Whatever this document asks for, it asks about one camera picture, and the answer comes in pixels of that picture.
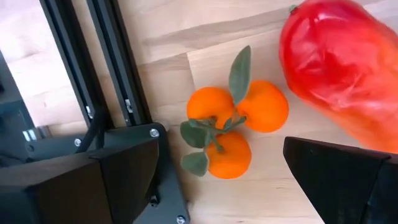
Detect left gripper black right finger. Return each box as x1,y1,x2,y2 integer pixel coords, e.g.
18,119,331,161
282,136,398,224

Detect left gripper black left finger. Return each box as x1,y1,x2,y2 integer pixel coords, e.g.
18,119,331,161
0,138,161,224

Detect orange tomatoes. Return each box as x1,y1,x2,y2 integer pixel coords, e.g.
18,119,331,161
179,45,290,180

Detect red yellow mango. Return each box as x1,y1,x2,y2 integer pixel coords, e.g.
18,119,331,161
279,0,398,155

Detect black thin cable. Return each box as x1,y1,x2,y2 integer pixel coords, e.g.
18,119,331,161
75,107,105,154

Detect black frame strut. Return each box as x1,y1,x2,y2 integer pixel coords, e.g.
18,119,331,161
86,0,154,127
39,0,108,127

